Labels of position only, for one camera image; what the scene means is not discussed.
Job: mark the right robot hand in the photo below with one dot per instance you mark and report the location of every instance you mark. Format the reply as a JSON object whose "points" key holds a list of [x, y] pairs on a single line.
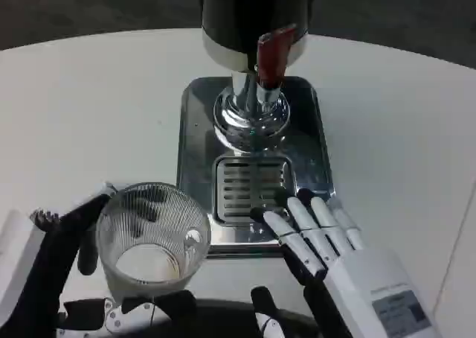
{"points": [[357, 278]]}

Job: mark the steel drip tray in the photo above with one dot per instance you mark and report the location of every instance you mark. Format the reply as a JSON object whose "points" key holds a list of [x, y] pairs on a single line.
{"points": [[199, 129]]}

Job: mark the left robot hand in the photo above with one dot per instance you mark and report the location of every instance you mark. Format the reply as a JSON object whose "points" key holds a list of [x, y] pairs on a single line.
{"points": [[41, 271]]}

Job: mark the black and steel drink dispenser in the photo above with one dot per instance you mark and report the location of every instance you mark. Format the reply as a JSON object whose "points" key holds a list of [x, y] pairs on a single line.
{"points": [[241, 18]]}

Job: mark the slotted steel drip grid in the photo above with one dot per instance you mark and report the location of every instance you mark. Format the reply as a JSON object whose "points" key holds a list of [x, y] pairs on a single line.
{"points": [[253, 189]]}

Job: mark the clear ribbed glass cup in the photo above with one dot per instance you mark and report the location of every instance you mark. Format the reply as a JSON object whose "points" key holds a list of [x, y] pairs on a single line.
{"points": [[148, 241]]}

